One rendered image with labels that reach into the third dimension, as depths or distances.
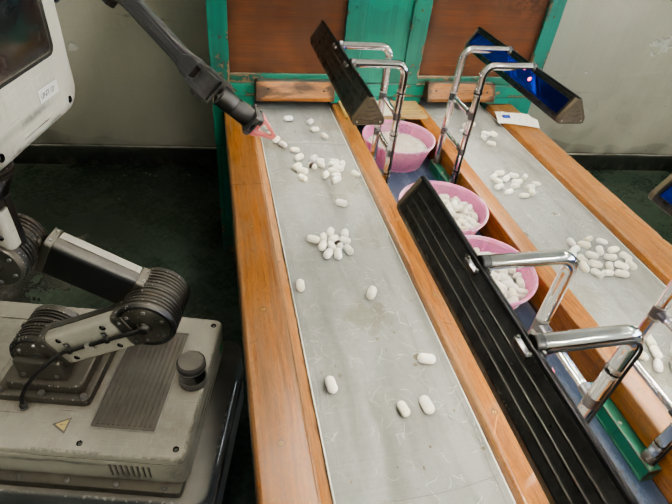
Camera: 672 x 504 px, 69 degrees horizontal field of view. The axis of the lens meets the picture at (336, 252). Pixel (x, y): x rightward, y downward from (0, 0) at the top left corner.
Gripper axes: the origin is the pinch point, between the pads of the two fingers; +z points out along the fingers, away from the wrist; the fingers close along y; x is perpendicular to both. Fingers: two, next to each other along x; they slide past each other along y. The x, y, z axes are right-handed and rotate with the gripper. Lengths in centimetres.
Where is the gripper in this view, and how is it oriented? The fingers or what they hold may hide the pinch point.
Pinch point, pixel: (272, 136)
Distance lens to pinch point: 154.3
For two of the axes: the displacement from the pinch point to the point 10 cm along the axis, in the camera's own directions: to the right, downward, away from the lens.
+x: -7.0, 6.3, 3.5
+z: 6.9, 4.6, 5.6
